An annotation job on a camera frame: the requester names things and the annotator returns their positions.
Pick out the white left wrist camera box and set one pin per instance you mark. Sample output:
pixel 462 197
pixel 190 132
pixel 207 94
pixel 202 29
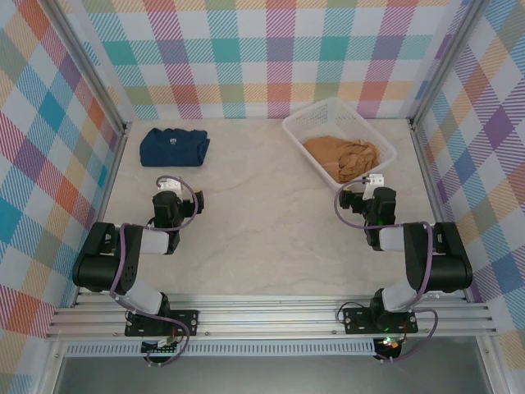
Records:
pixel 170 184

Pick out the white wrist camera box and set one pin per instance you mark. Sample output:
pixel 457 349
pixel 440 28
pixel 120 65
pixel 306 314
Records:
pixel 375 180
pixel 170 184

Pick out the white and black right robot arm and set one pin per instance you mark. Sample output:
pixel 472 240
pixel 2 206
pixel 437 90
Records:
pixel 447 271

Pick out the aluminium mounting rail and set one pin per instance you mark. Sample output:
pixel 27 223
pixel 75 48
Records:
pixel 266 320

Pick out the aluminium table side rail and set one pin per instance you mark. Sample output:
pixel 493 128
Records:
pixel 107 184
pixel 430 180

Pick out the tan t-shirt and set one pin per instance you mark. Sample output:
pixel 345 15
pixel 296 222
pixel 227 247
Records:
pixel 324 154

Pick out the white plastic mesh basket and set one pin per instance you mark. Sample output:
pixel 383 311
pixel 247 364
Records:
pixel 328 115

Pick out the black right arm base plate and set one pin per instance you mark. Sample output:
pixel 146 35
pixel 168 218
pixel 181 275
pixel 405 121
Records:
pixel 354 320

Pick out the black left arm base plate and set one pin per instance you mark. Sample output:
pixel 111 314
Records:
pixel 186 322

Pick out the folded navy blue t-shirt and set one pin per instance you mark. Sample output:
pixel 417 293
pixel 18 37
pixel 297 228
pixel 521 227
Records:
pixel 172 147

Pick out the aluminium frame post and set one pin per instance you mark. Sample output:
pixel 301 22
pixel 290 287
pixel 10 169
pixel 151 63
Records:
pixel 447 61
pixel 87 61

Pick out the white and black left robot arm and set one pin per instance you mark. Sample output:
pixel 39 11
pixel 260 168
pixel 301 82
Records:
pixel 94 271

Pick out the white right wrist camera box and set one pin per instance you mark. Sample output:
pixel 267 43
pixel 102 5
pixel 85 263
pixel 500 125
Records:
pixel 375 180

